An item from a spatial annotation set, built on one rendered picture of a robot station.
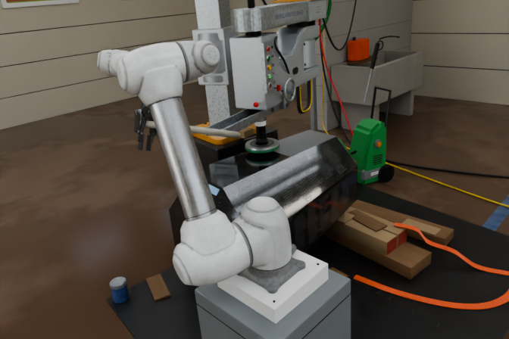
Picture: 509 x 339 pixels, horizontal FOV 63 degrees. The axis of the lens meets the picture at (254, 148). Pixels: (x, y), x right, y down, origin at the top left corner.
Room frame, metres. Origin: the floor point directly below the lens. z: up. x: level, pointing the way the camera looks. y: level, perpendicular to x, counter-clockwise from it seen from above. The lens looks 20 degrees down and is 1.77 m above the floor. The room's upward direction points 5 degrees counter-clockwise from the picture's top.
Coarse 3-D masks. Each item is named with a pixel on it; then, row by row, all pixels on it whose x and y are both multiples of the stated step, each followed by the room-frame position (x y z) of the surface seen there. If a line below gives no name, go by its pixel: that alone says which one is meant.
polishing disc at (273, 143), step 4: (252, 140) 2.56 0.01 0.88; (268, 140) 2.54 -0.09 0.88; (272, 140) 2.53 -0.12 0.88; (276, 140) 2.52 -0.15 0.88; (248, 144) 2.49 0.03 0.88; (252, 144) 2.49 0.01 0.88; (268, 144) 2.46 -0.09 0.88; (272, 144) 2.46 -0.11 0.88; (276, 144) 2.45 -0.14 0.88; (248, 148) 2.43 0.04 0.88; (252, 148) 2.41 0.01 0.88; (256, 148) 2.40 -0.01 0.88; (260, 148) 2.39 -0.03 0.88; (264, 148) 2.39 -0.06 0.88; (268, 148) 2.40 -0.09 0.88; (272, 148) 2.41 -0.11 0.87
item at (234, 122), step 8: (280, 104) 2.60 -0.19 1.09; (288, 104) 2.62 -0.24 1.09; (240, 112) 2.41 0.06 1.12; (248, 112) 2.48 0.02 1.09; (264, 112) 2.43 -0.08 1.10; (272, 112) 2.51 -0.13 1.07; (224, 120) 2.26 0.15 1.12; (232, 120) 2.33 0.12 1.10; (240, 120) 2.22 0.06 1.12; (248, 120) 2.27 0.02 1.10; (256, 120) 2.34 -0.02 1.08; (216, 128) 2.19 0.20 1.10; (224, 128) 2.24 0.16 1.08; (232, 128) 2.13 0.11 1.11; (240, 128) 2.19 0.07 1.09
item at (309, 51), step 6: (306, 42) 2.96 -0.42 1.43; (312, 42) 2.99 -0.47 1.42; (306, 48) 2.96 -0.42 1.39; (312, 48) 2.98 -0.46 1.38; (306, 54) 2.96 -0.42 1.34; (312, 54) 2.98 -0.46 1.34; (306, 60) 2.96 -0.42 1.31; (312, 60) 2.98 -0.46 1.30; (306, 66) 2.96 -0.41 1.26; (312, 66) 3.00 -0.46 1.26
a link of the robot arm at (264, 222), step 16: (256, 208) 1.18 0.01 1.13; (272, 208) 1.18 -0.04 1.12; (240, 224) 1.17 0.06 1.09; (256, 224) 1.15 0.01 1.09; (272, 224) 1.15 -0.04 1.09; (288, 224) 1.20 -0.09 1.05; (256, 240) 1.12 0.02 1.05; (272, 240) 1.14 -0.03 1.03; (288, 240) 1.18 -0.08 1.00; (256, 256) 1.11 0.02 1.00; (272, 256) 1.14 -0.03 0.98; (288, 256) 1.18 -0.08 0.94
